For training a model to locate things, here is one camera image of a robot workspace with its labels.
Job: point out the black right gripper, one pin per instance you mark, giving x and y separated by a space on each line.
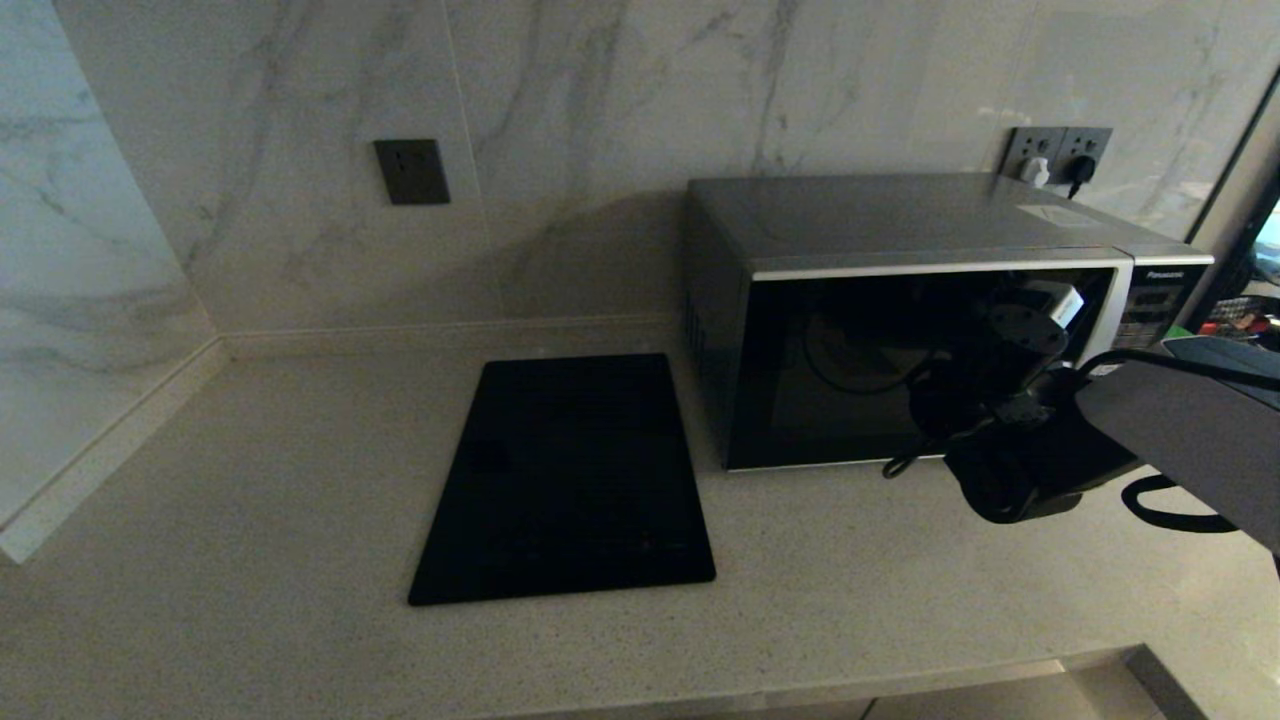
1000 365

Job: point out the black glass microwave door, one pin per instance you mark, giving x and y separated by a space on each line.
830 380

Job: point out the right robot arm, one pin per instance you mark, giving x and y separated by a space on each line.
1190 440

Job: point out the silver black microwave oven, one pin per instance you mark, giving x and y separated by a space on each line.
860 210

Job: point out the green cutting board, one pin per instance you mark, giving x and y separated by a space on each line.
1180 332

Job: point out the black power plug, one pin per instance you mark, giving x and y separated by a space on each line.
1083 173

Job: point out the white power plug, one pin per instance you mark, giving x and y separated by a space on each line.
1036 171

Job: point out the white cabinet front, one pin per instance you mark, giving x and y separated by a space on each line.
1020 700

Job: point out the black induction cooktop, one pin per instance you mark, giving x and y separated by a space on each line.
560 480

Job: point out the dark single wall socket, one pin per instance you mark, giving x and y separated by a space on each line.
412 172

